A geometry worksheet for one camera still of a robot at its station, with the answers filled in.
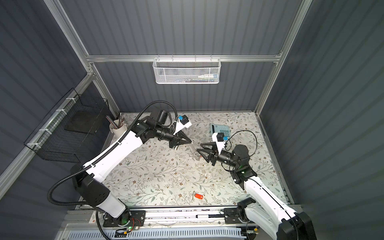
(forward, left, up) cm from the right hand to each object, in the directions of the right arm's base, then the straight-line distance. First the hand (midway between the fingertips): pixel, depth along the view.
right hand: (201, 150), depth 69 cm
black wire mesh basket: (+8, +66, +5) cm, 67 cm away
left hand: (+4, +5, +2) cm, 7 cm away
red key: (-14, +2, -26) cm, 29 cm away
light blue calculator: (+32, -15, -24) cm, 43 cm away
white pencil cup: (+28, +57, -16) cm, 65 cm away
